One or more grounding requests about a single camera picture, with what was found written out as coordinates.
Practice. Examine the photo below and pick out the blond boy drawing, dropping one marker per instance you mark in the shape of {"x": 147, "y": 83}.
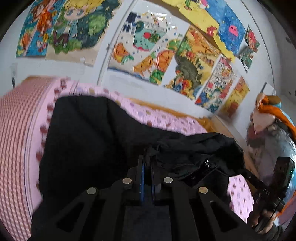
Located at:
{"x": 79, "y": 29}

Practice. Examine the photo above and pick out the blue sea jellyfish drawing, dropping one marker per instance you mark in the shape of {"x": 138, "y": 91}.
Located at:
{"x": 216, "y": 19}

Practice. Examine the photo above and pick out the white wall pipe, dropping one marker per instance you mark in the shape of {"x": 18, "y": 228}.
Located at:
{"x": 110, "y": 38}

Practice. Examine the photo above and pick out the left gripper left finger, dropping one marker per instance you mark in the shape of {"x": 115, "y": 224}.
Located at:
{"x": 139, "y": 180}

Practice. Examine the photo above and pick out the red haired soldier drawing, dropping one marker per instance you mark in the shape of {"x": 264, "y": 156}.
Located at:
{"x": 247, "y": 55}

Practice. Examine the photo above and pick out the person right hand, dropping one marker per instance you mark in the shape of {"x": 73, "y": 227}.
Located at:
{"x": 256, "y": 213}

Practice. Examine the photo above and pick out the wall power socket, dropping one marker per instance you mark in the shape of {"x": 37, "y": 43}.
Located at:
{"x": 14, "y": 68}

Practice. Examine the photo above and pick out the city 2024 drawing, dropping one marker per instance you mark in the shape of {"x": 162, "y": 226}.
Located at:
{"x": 217, "y": 87}

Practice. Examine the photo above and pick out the fruit juice drawing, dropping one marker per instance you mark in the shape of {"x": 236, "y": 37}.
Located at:
{"x": 145, "y": 46}

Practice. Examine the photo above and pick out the black padded jacket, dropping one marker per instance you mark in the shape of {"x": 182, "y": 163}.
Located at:
{"x": 88, "y": 169}

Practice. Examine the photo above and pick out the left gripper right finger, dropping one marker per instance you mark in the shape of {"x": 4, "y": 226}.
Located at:
{"x": 156, "y": 182}

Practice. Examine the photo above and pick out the orange haired girl drawing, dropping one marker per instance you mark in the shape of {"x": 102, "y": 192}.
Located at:
{"x": 37, "y": 28}

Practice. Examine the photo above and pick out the pink apple print bedsheet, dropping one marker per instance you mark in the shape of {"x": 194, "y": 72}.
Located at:
{"x": 143, "y": 120}

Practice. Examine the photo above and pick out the yellow bear drawing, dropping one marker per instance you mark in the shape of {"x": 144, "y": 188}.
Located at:
{"x": 236, "y": 97}

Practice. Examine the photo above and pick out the red checked bed cover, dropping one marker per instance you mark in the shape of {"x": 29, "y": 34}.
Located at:
{"x": 17, "y": 109}

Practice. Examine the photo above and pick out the wooden bed frame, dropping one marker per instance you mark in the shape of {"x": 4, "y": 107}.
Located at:
{"x": 196, "y": 118}

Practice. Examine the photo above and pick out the autumn landscape drawing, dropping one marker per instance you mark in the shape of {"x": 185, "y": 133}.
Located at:
{"x": 195, "y": 60}

